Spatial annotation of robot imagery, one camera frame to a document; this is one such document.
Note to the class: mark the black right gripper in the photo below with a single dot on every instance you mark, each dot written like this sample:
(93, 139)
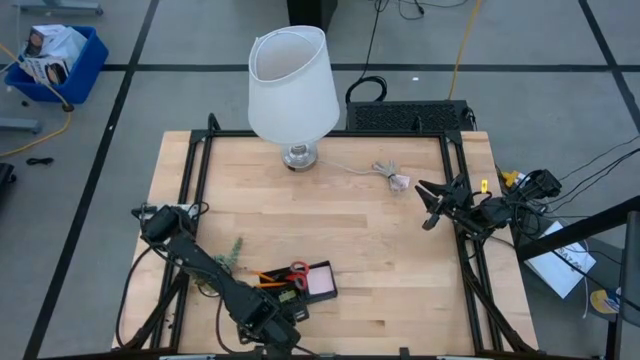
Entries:
(455, 202)

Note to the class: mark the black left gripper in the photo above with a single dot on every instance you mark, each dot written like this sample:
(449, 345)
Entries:
(277, 335)

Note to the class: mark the black mesh desk organizer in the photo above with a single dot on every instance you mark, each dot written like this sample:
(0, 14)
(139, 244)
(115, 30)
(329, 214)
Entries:
(320, 300)

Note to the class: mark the pink sticky note pad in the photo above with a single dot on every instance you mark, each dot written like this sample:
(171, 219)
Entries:
(320, 280)

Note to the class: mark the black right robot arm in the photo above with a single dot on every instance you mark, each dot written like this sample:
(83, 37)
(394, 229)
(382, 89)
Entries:
(500, 212)

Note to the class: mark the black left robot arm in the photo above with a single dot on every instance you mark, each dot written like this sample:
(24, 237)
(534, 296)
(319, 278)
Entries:
(200, 260)

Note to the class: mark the yellow plug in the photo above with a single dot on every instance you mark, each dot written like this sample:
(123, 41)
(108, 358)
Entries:
(511, 178)

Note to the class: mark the black perforated computer case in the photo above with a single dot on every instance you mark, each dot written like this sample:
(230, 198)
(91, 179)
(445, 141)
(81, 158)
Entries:
(405, 116)

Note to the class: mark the small potted succulent plant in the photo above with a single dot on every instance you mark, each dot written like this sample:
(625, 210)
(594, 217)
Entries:
(231, 255)

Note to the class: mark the black diagonal metal beam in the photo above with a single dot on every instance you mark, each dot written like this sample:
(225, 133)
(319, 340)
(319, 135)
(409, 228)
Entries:
(575, 232)

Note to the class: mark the white printed paper sheet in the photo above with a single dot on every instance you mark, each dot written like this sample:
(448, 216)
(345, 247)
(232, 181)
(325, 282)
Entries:
(560, 270)

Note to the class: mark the white shade silver table lamp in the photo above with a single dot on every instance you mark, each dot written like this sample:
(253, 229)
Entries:
(292, 95)

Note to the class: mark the black box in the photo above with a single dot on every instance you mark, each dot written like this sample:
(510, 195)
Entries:
(310, 12)

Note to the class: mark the blue plastic bin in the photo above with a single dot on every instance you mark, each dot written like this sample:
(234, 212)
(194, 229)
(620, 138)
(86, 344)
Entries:
(85, 75)

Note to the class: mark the grey metal table foot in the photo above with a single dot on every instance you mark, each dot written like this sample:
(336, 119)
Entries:
(20, 125)
(60, 7)

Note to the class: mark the printed cardboard box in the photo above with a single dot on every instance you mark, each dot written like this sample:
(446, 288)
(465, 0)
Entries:
(36, 42)
(45, 70)

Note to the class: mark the white plastic bag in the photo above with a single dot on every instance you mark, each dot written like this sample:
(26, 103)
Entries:
(67, 45)

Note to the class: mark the black aluminium table frame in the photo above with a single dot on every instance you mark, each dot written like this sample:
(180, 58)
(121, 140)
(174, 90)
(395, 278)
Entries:
(390, 134)

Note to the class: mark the dark grey upright post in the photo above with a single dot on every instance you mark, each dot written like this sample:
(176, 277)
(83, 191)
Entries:
(631, 280)

